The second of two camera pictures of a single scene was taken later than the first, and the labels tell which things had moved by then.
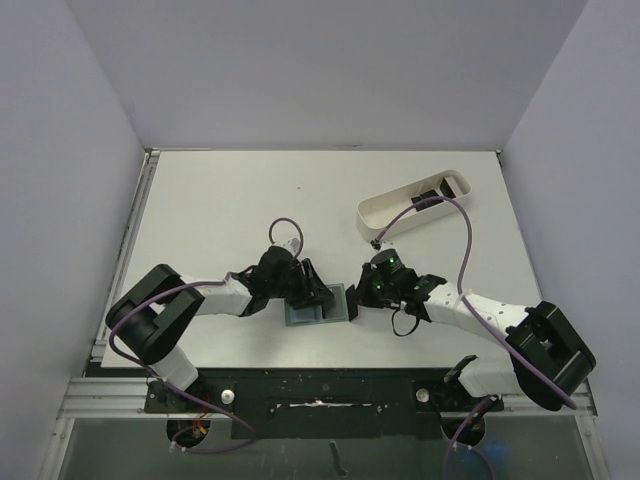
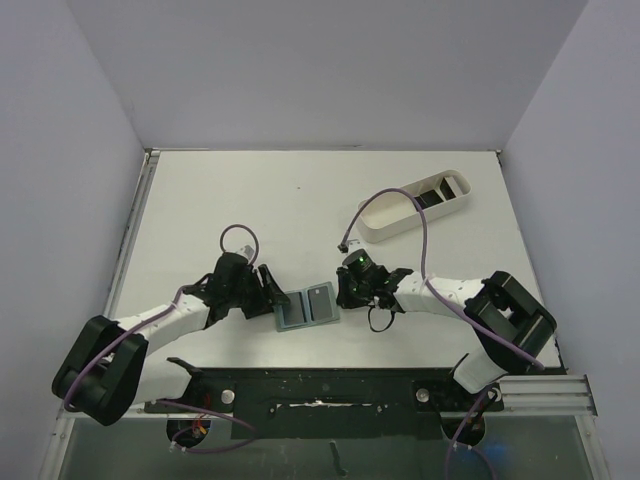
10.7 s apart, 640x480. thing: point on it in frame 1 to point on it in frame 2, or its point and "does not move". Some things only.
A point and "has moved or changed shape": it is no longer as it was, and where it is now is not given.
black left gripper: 311,290 to 262,304
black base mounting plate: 331,403 does not move
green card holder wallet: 336,309 has moved or changed shape
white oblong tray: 376,211 does not move
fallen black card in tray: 429,194 does not move
